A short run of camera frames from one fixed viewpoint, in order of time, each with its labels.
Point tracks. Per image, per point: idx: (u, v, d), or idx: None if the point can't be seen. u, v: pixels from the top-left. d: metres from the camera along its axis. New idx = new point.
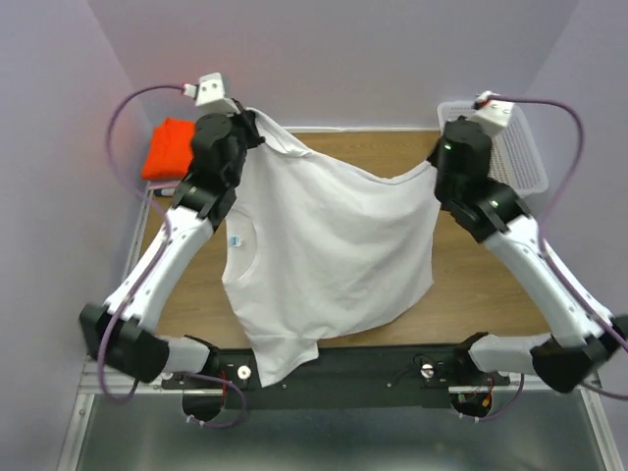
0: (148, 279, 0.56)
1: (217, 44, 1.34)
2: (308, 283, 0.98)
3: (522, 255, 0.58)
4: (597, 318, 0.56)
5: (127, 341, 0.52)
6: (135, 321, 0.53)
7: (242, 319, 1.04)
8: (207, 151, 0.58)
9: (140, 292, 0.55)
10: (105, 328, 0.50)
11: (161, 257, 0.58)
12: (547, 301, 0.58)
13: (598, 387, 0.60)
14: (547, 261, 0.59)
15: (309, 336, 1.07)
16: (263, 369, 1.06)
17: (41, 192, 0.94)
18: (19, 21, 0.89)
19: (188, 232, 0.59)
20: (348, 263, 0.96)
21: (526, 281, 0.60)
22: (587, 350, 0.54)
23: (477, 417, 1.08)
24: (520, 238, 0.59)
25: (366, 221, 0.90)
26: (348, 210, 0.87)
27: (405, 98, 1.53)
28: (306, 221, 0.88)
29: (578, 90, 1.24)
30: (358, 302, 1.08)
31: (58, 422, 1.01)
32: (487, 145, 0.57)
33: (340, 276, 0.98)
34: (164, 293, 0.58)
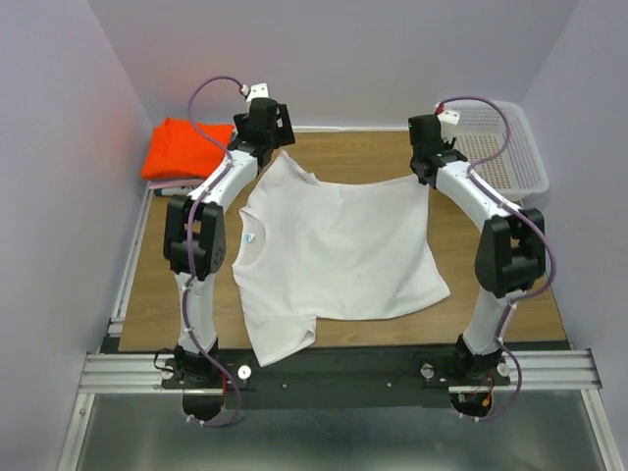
0: (220, 183, 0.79)
1: (216, 43, 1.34)
2: (307, 265, 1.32)
3: (452, 178, 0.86)
4: (503, 206, 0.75)
5: (210, 219, 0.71)
6: (217, 206, 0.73)
7: (245, 298, 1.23)
8: (262, 114, 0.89)
9: (216, 190, 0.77)
10: (193, 208, 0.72)
11: (228, 173, 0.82)
12: (472, 203, 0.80)
13: (520, 273, 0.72)
14: (471, 178, 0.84)
15: (304, 312, 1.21)
16: (258, 344, 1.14)
17: (41, 191, 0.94)
18: (19, 22, 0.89)
19: (244, 162, 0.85)
20: (332, 252, 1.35)
21: (461, 196, 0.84)
22: (493, 222, 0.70)
23: (478, 416, 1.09)
24: (450, 170, 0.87)
25: (340, 223, 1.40)
26: (328, 214, 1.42)
27: (404, 97, 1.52)
28: (303, 220, 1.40)
29: (578, 89, 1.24)
30: (356, 287, 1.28)
31: (57, 422, 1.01)
32: (431, 123, 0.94)
33: (328, 262, 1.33)
34: (228, 196, 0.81)
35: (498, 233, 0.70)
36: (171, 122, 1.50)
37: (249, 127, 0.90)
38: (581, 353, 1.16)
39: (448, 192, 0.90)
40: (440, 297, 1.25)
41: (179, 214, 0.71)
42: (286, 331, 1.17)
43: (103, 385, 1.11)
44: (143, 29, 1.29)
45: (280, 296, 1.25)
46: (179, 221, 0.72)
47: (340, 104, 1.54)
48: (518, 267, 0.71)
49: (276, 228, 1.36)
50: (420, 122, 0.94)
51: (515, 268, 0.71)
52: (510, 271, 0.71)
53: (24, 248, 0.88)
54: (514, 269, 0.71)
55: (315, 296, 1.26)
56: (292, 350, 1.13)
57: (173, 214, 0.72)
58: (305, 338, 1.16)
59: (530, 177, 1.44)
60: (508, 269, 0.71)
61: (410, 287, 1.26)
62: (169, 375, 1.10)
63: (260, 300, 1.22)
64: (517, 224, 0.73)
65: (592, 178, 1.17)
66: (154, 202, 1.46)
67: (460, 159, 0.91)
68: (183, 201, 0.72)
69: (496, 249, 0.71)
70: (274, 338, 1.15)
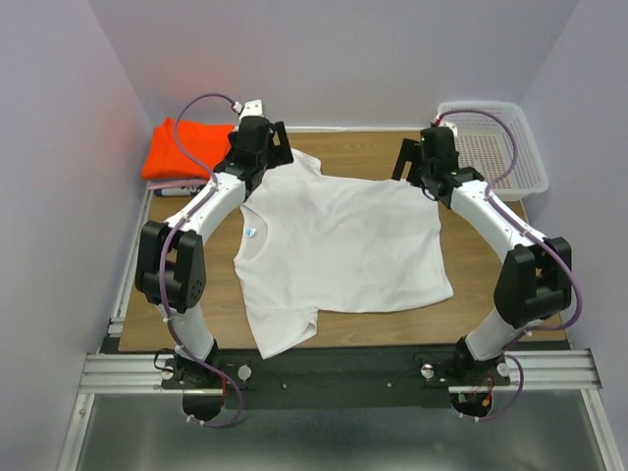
0: (200, 209, 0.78)
1: (215, 44, 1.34)
2: (310, 258, 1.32)
3: (470, 199, 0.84)
4: (527, 234, 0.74)
5: (183, 253, 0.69)
6: (194, 235, 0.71)
7: (246, 290, 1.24)
8: (253, 134, 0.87)
9: (195, 217, 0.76)
10: (170, 236, 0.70)
11: (211, 198, 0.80)
12: (494, 230, 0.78)
13: (545, 306, 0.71)
14: (489, 201, 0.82)
15: (306, 304, 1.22)
16: (261, 338, 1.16)
17: (41, 192, 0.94)
18: (17, 22, 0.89)
19: (231, 186, 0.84)
20: (334, 247, 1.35)
21: (479, 219, 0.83)
22: (517, 254, 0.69)
23: (478, 416, 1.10)
24: (468, 190, 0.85)
25: (343, 217, 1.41)
26: (329, 209, 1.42)
27: (404, 98, 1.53)
28: (305, 217, 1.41)
29: (577, 90, 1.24)
30: (358, 281, 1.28)
31: (57, 422, 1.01)
32: (445, 134, 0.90)
33: (330, 256, 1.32)
34: (208, 227, 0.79)
35: (523, 265, 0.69)
36: (171, 122, 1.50)
37: (239, 147, 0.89)
38: (581, 353, 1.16)
39: (465, 214, 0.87)
40: (443, 295, 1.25)
41: (153, 243, 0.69)
42: (287, 324, 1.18)
43: (104, 385, 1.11)
44: (142, 29, 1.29)
45: (280, 289, 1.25)
46: (154, 248, 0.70)
47: (340, 104, 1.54)
48: (542, 300, 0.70)
49: (278, 224, 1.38)
50: (436, 135, 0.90)
51: (540, 300, 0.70)
52: (535, 304, 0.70)
53: (23, 247, 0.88)
54: (539, 301, 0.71)
55: (316, 290, 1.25)
56: (294, 342, 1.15)
57: (147, 243, 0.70)
58: (305, 330, 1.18)
59: (531, 178, 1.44)
60: (533, 302, 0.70)
61: (412, 284, 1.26)
62: (168, 375, 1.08)
63: (261, 294, 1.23)
64: (541, 253, 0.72)
65: (592, 179, 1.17)
66: (154, 202, 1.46)
67: (477, 179, 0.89)
68: (158, 229, 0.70)
69: (520, 283, 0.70)
70: (278, 333, 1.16)
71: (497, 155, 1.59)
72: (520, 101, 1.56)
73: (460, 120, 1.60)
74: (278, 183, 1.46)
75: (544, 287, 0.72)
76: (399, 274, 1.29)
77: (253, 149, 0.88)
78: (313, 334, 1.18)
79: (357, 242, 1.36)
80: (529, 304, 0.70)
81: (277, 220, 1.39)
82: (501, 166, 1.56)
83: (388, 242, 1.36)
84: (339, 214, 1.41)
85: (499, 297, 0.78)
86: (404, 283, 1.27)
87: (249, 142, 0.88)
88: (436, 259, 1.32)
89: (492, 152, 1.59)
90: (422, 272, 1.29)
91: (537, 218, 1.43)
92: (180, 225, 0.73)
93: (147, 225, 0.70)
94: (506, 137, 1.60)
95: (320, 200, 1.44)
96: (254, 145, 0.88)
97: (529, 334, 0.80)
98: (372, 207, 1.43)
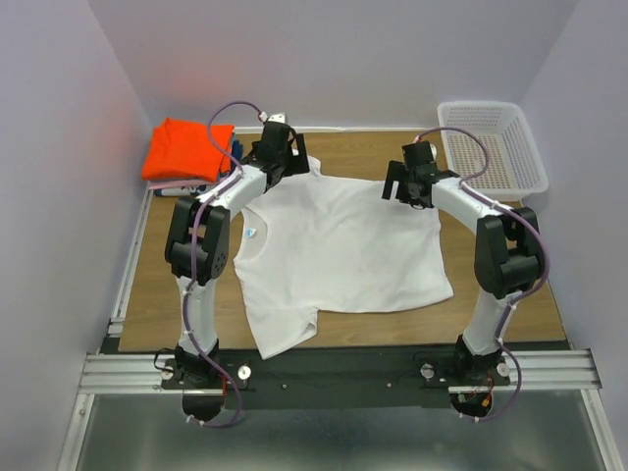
0: (228, 190, 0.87)
1: (215, 44, 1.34)
2: (309, 258, 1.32)
3: (445, 189, 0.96)
4: (495, 206, 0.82)
5: (213, 225, 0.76)
6: (224, 210, 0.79)
7: (245, 290, 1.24)
8: (275, 134, 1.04)
9: (223, 197, 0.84)
10: (201, 210, 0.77)
11: (236, 183, 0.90)
12: (467, 210, 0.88)
13: (520, 272, 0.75)
14: (462, 188, 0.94)
15: (306, 304, 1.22)
16: (261, 337, 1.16)
17: (41, 194, 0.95)
18: (17, 24, 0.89)
19: (253, 176, 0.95)
20: (334, 246, 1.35)
21: (455, 205, 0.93)
22: (487, 221, 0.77)
23: (478, 416, 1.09)
24: (444, 184, 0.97)
25: (343, 216, 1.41)
26: (329, 209, 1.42)
27: (404, 98, 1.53)
28: (304, 216, 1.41)
29: (577, 90, 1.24)
30: (358, 280, 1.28)
31: (57, 422, 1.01)
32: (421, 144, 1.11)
33: (330, 256, 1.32)
34: (234, 207, 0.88)
35: (493, 230, 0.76)
36: (171, 122, 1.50)
37: (261, 145, 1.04)
38: (581, 353, 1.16)
39: (444, 206, 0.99)
40: (443, 296, 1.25)
41: (185, 215, 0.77)
42: (287, 324, 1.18)
43: (104, 385, 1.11)
44: (142, 29, 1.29)
45: (280, 289, 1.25)
46: (185, 219, 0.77)
47: (340, 104, 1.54)
48: (515, 266, 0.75)
49: (278, 223, 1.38)
50: (414, 146, 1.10)
51: (515, 266, 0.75)
52: (509, 269, 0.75)
53: (23, 248, 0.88)
54: (512, 267, 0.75)
55: (316, 290, 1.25)
56: (294, 342, 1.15)
57: (181, 216, 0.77)
58: (305, 330, 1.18)
59: (530, 178, 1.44)
60: (507, 267, 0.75)
61: (412, 284, 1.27)
62: (168, 375, 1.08)
63: (261, 294, 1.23)
64: (510, 225, 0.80)
65: (592, 179, 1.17)
66: (154, 203, 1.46)
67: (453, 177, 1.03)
68: (190, 204, 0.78)
69: (492, 247, 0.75)
70: (278, 333, 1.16)
71: (497, 155, 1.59)
72: (520, 101, 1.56)
73: (461, 120, 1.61)
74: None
75: (516, 255, 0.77)
76: (399, 274, 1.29)
77: (274, 147, 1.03)
78: (313, 334, 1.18)
79: (357, 241, 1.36)
80: (502, 270, 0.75)
81: (276, 219, 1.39)
82: (501, 166, 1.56)
83: (387, 241, 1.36)
84: (339, 214, 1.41)
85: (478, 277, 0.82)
86: (404, 283, 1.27)
87: (271, 140, 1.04)
88: (436, 259, 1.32)
89: (492, 152, 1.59)
90: (422, 272, 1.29)
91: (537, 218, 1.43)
92: (211, 200, 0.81)
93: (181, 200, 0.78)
94: (506, 137, 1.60)
95: (320, 199, 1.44)
96: (275, 143, 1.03)
97: (514, 306, 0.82)
98: (372, 207, 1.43)
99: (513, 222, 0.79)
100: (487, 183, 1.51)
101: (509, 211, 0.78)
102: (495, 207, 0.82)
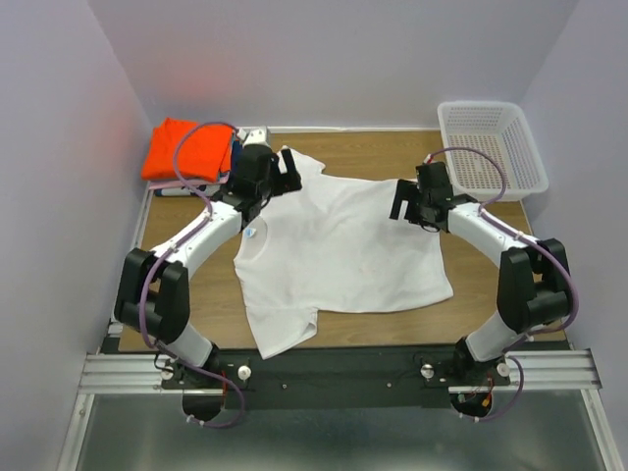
0: (190, 239, 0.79)
1: (215, 44, 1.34)
2: (309, 259, 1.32)
3: (465, 218, 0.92)
4: (520, 237, 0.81)
5: (165, 284, 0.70)
6: (179, 267, 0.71)
7: (246, 290, 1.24)
8: (252, 162, 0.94)
9: (183, 247, 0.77)
10: (152, 268, 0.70)
11: (200, 230, 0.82)
12: (489, 240, 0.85)
13: (549, 310, 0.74)
14: (482, 216, 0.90)
15: (306, 304, 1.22)
16: (260, 336, 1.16)
17: (41, 193, 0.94)
18: (17, 24, 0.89)
19: (226, 217, 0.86)
20: (334, 247, 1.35)
21: (476, 234, 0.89)
22: (511, 254, 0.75)
23: (477, 416, 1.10)
24: (462, 210, 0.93)
25: (344, 218, 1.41)
26: (329, 209, 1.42)
27: (405, 99, 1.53)
28: (305, 216, 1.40)
29: (577, 90, 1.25)
30: (358, 280, 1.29)
31: (58, 423, 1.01)
32: (437, 166, 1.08)
33: (330, 256, 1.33)
34: (198, 256, 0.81)
35: (519, 264, 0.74)
36: (171, 122, 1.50)
37: (238, 177, 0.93)
38: (582, 353, 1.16)
39: (463, 234, 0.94)
40: (443, 295, 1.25)
41: (137, 271, 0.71)
42: (287, 324, 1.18)
43: (104, 385, 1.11)
44: (142, 29, 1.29)
45: (280, 289, 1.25)
46: (137, 276, 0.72)
47: (340, 105, 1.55)
48: (543, 302, 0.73)
49: (278, 225, 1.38)
50: (429, 167, 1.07)
51: (543, 302, 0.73)
52: (537, 305, 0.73)
53: (23, 249, 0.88)
54: (539, 302, 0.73)
55: (316, 289, 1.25)
56: (294, 342, 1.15)
57: (131, 270, 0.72)
58: (305, 330, 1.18)
59: (531, 178, 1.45)
60: (534, 303, 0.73)
61: (412, 284, 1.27)
62: (168, 375, 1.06)
63: (261, 294, 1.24)
64: (536, 256, 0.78)
65: (591, 180, 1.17)
66: (155, 202, 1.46)
67: (471, 201, 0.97)
68: (143, 258, 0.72)
69: (519, 283, 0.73)
70: (278, 332, 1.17)
71: (497, 155, 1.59)
72: (520, 101, 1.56)
73: (461, 120, 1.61)
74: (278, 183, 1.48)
75: (543, 290, 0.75)
76: (399, 274, 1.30)
77: (253, 178, 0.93)
78: (314, 334, 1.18)
79: (356, 240, 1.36)
80: (530, 306, 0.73)
81: (276, 219, 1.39)
82: (502, 166, 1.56)
83: (387, 242, 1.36)
84: (339, 214, 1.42)
85: (503, 315, 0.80)
86: (405, 283, 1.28)
87: (248, 170, 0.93)
88: (436, 257, 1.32)
89: (493, 153, 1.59)
90: (422, 271, 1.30)
91: (537, 218, 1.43)
92: (167, 255, 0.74)
93: (131, 253, 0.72)
94: (506, 137, 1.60)
95: (321, 200, 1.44)
96: (254, 174, 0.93)
97: (533, 339, 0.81)
98: (371, 206, 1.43)
99: (539, 254, 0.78)
100: (487, 183, 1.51)
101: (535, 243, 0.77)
102: (518, 238, 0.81)
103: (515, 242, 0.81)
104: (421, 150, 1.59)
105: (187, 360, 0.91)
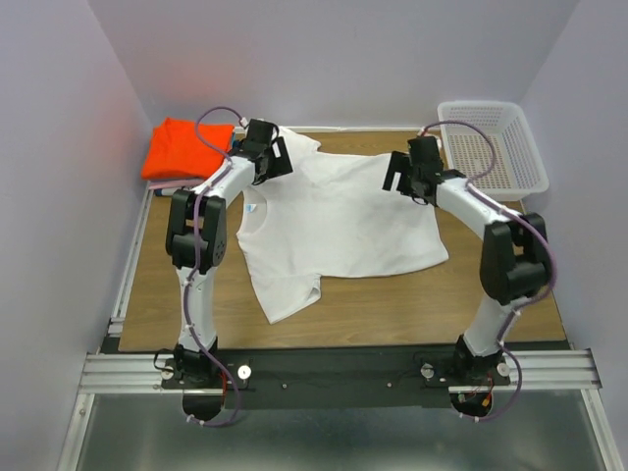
0: (221, 182, 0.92)
1: (215, 43, 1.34)
2: (308, 231, 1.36)
3: (452, 191, 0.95)
4: (503, 211, 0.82)
5: (211, 212, 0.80)
6: (218, 199, 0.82)
7: (250, 263, 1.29)
8: (260, 127, 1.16)
9: (217, 187, 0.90)
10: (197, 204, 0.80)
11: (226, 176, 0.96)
12: (474, 214, 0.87)
13: (527, 281, 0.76)
14: (470, 191, 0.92)
15: (308, 272, 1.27)
16: (267, 304, 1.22)
17: (41, 194, 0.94)
18: (15, 24, 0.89)
19: (243, 166, 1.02)
20: (335, 220, 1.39)
21: (461, 208, 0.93)
22: (495, 229, 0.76)
23: (478, 417, 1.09)
24: (450, 185, 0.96)
25: (345, 194, 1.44)
26: (325, 186, 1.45)
27: (405, 99, 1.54)
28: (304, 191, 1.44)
29: (578, 90, 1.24)
30: (356, 247, 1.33)
31: (60, 422, 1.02)
32: (428, 139, 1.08)
33: (330, 228, 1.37)
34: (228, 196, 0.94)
35: (499, 236, 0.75)
36: (171, 122, 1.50)
37: (249, 140, 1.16)
38: (582, 353, 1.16)
39: (451, 208, 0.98)
40: (439, 260, 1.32)
41: (183, 209, 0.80)
42: (291, 291, 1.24)
43: (103, 386, 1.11)
44: (142, 29, 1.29)
45: (284, 261, 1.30)
46: (183, 212, 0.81)
47: (340, 105, 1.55)
48: (521, 274, 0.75)
49: (276, 199, 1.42)
50: (419, 141, 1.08)
51: (521, 274, 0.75)
52: (516, 278, 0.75)
53: (23, 250, 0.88)
54: (518, 274, 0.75)
55: (318, 259, 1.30)
56: (300, 304, 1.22)
57: (178, 208, 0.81)
58: (309, 294, 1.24)
59: (531, 176, 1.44)
60: (513, 275, 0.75)
61: (408, 251, 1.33)
62: (168, 375, 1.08)
63: (264, 266, 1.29)
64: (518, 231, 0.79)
65: (591, 179, 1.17)
66: (155, 202, 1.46)
67: (459, 177, 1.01)
68: (186, 195, 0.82)
69: (499, 254, 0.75)
70: (283, 298, 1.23)
71: (497, 154, 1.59)
72: (520, 101, 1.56)
73: (461, 119, 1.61)
74: None
75: (523, 262, 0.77)
76: (395, 240, 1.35)
77: (260, 139, 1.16)
78: (317, 294, 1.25)
79: (354, 214, 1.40)
80: (509, 278, 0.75)
81: (275, 195, 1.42)
82: (501, 165, 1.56)
83: (384, 216, 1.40)
84: (334, 189, 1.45)
85: (485, 287, 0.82)
86: (401, 249, 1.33)
87: (257, 133, 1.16)
88: (430, 227, 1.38)
89: (492, 152, 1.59)
90: (416, 241, 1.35)
91: None
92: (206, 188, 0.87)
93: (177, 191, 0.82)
94: (506, 137, 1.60)
95: (317, 177, 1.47)
96: (261, 137, 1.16)
97: (519, 312, 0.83)
98: (365, 183, 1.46)
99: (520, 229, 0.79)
100: (487, 183, 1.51)
101: (517, 217, 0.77)
102: (501, 212, 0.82)
103: (498, 215, 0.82)
104: None
105: (197, 333, 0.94)
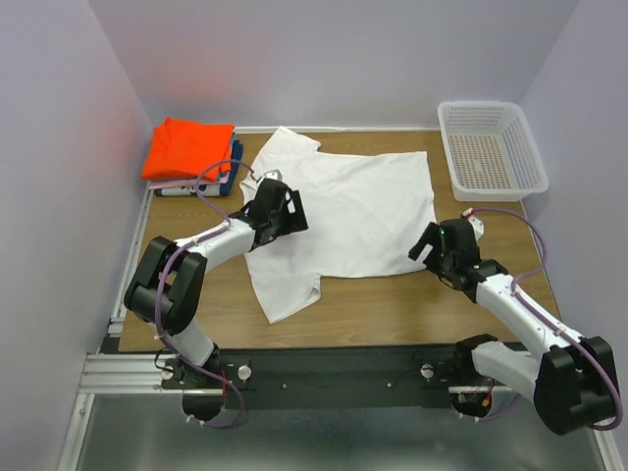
0: (208, 239, 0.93)
1: (215, 44, 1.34)
2: (308, 231, 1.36)
3: (497, 295, 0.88)
4: (561, 334, 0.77)
5: (184, 269, 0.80)
6: (197, 257, 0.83)
7: (250, 263, 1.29)
8: (270, 192, 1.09)
9: (202, 244, 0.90)
10: (172, 258, 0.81)
11: (215, 236, 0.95)
12: (524, 327, 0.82)
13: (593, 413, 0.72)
14: (517, 296, 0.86)
15: (308, 272, 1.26)
16: (267, 304, 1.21)
17: (41, 194, 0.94)
18: (15, 23, 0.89)
19: (240, 231, 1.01)
20: (335, 220, 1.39)
21: (508, 314, 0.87)
22: (556, 360, 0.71)
23: (478, 416, 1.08)
24: (493, 285, 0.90)
25: (345, 194, 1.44)
26: (325, 186, 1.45)
27: (405, 99, 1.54)
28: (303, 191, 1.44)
29: (578, 91, 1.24)
30: (357, 247, 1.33)
31: (60, 422, 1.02)
32: (465, 226, 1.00)
33: (331, 228, 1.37)
34: (213, 257, 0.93)
35: (563, 370, 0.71)
36: (171, 122, 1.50)
37: (256, 203, 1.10)
38: None
39: (493, 307, 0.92)
40: None
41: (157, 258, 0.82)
42: (291, 290, 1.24)
43: (103, 386, 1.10)
44: (142, 30, 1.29)
45: (284, 260, 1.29)
46: (156, 262, 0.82)
47: (340, 105, 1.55)
48: (587, 405, 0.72)
49: None
50: (456, 228, 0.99)
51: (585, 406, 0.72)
52: (581, 410, 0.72)
53: (23, 249, 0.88)
54: (583, 405, 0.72)
55: (318, 259, 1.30)
56: (300, 304, 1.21)
57: (153, 258, 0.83)
58: (309, 294, 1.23)
59: (532, 177, 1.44)
60: (578, 407, 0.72)
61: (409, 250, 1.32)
62: (169, 375, 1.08)
63: (264, 266, 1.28)
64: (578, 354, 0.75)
65: (591, 180, 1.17)
66: (154, 202, 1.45)
67: (500, 272, 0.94)
68: (164, 245, 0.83)
69: (564, 389, 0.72)
70: (282, 298, 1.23)
71: (497, 155, 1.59)
72: (520, 101, 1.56)
73: (461, 120, 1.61)
74: (275, 162, 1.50)
75: (588, 389, 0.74)
76: (396, 240, 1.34)
77: (267, 206, 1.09)
78: (318, 294, 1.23)
79: (354, 215, 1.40)
80: (574, 411, 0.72)
81: None
82: (502, 166, 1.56)
83: (385, 216, 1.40)
84: (334, 189, 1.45)
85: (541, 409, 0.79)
86: (402, 248, 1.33)
87: (265, 199, 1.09)
88: None
89: (493, 152, 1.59)
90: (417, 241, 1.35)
91: (537, 218, 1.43)
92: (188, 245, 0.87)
93: (157, 240, 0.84)
94: (506, 137, 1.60)
95: (317, 177, 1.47)
96: (269, 203, 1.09)
97: None
98: (365, 184, 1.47)
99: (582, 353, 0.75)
100: (487, 184, 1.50)
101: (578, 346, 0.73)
102: (558, 335, 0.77)
103: (555, 339, 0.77)
104: (420, 149, 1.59)
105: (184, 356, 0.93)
